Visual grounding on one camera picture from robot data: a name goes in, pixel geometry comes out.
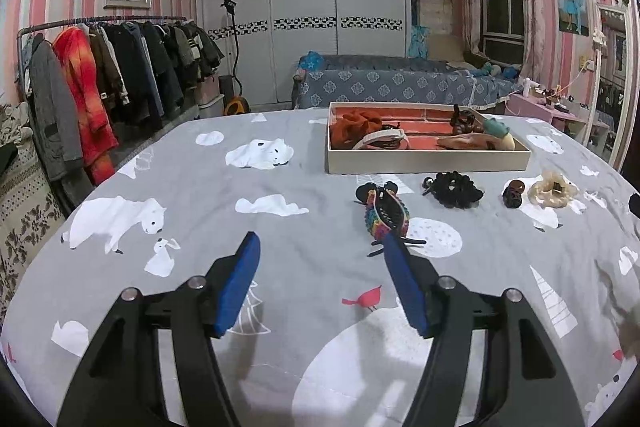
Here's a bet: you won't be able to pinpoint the cream braided flower hairband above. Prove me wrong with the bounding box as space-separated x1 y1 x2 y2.
527 170 578 209

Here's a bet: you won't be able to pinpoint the black ruffled scrunchie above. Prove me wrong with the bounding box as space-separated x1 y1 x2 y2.
422 171 484 209

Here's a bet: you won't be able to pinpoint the brown wooden bead bracelet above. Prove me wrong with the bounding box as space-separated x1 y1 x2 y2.
448 103 485 136

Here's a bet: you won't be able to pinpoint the rainbow woven hair clip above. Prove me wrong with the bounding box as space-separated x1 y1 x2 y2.
355 181 426 258

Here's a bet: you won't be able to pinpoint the orange fabric scrunchie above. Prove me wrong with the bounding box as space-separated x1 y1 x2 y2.
330 109 383 150

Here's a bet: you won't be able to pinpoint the white framed mirror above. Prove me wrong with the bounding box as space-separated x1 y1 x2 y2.
584 4 628 166

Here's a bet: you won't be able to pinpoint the amber brown hair clip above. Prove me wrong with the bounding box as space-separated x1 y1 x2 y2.
502 179 525 209

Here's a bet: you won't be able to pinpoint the pink side table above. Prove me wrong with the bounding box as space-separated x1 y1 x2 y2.
506 94 611 143

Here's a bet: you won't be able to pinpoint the polar bear grey tablecloth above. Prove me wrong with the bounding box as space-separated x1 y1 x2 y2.
2 109 639 426

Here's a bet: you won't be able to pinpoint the couple photo poster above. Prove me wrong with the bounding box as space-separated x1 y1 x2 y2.
556 0 589 37

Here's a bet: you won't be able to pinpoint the window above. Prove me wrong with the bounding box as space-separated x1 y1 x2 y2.
480 0 524 65

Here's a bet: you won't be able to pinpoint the orange red coat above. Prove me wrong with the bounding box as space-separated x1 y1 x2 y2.
53 26 118 185

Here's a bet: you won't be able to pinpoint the grey coat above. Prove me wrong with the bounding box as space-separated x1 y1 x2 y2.
28 34 84 181

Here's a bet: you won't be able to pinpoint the pink curtain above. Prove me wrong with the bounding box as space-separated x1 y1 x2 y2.
522 0 561 88

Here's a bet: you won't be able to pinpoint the beige tray red lining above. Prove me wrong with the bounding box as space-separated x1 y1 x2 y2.
326 102 532 174

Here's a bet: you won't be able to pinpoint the storage boxes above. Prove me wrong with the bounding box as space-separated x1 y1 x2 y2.
194 76 224 118

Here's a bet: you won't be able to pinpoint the garment steamer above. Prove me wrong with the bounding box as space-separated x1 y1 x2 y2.
221 0 250 116

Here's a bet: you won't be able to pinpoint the dark hanging clothes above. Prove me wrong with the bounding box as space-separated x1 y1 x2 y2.
89 20 224 127

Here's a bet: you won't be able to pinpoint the bed with blue cover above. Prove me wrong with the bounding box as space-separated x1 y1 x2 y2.
292 54 522 109

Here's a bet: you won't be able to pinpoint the metal clothes rack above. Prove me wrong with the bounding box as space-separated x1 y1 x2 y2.
14 15 191 102

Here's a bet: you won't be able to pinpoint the white wardrobe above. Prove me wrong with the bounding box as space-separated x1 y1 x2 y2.
202 0 464 105

